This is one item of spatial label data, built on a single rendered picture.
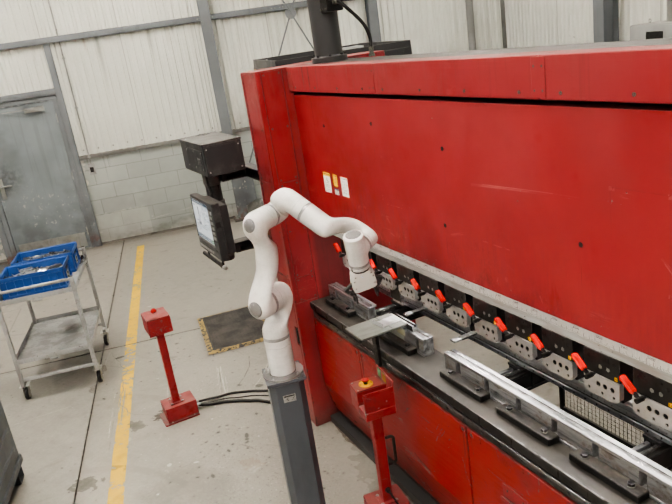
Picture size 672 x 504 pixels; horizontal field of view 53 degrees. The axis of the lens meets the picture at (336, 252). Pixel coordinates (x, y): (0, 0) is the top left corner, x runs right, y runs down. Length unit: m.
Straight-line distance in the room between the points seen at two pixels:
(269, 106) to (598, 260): 2.27
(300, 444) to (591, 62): 2.10
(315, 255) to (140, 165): 6.18
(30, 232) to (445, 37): 6.66
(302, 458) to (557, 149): 1.87
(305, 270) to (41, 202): 6.57
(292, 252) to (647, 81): 2.62
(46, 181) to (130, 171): 1.12
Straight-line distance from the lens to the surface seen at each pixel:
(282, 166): 4.01
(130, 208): 10.22
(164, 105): 10.01
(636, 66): 2.03
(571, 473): 2.64
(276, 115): 3.98
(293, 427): 3.25
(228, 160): 4.05
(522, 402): 2.88
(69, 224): 10.30
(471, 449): 3.11
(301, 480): 3.41
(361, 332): 3.45
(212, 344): 6.08
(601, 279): 2.30
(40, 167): 10.19
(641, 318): 2.24
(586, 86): 2.15
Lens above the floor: 2.47
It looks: 18 degrees down
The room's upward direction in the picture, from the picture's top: 9 degrees counter-clockwise
